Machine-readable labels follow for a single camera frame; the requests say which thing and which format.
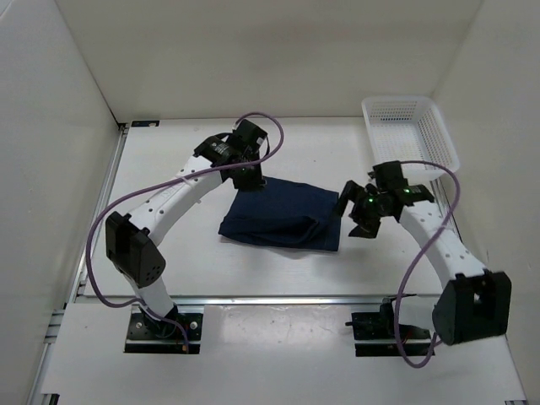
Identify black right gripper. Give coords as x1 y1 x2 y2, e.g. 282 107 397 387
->
326 180 391 239

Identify dark blue denim trousers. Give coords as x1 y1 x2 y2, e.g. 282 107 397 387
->
219 177 341 252

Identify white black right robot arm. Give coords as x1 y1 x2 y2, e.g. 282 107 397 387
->
334 161 512 346

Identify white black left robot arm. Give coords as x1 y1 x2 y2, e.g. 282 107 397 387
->
105 120 267 338

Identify white perforated plastic basket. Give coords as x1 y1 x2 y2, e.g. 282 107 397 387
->
362 95 461 183

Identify aluminium table edge rail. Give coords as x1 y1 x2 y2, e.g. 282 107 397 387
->
429 179 460 237

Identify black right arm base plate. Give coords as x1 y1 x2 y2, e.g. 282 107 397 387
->
344 298 434 360

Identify front aluminium rail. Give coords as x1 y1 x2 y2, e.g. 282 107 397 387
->
168 294 440 307

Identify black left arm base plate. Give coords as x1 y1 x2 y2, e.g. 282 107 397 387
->
124 307 203 355

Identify left aluminium frame rail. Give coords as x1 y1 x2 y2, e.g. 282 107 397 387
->
24 122 131 404

